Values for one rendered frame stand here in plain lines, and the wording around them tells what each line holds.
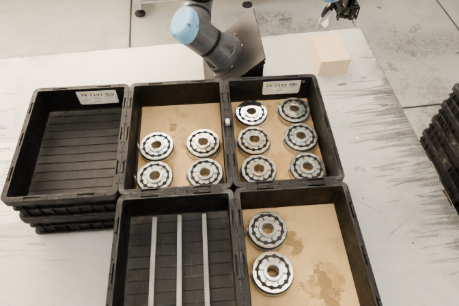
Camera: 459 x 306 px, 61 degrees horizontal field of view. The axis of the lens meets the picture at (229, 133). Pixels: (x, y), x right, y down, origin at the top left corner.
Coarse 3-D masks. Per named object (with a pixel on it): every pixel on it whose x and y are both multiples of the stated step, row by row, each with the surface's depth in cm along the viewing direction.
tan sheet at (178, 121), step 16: (144, 112) 129; (160, 112) 129; (176, 112) 129; (192, 112) 129; (208, 112) 129; (144, 128) 125; (160, 128) 125; (176, 128) 125; (192, 128) 125; (208, 128) 125; (176, 144) 121; (176, 160) 118; (192, 160) 118; (176, 176) 114; (224, 176) 114
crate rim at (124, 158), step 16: (192, 80) 124; (208, 80) 124; (128, 96) 120; (224, 96) 120; (128, 112) 116; (224, 112) 116; (128, 128) 112; (224, 128) 112; (128, 144) 109; (224, 144) 109; (128, 192) 100; (144, 192) 100; (160, 192) 100
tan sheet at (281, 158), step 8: (232, 104) 131; (264, 104) 131; (272, 104) 131; (232, 112) 129; (272, 112) 129; (272, 120) 127; (240, 128) 125; (264, 128) 125; (272, 128) 125; (280, 128) 125; (272, 136) 123; (280, 136) 123; (272, 144) 121; (280, 144) 121; (272, 152) 119; (280, 152) 119; (288, 152) 119; (312, 152) 119; (240, 160) 118; (272, 160) 118; (280, 160) 118; (288, 160) 118; (280, 168) 116; (280, 176) 114; (288, 176) 114
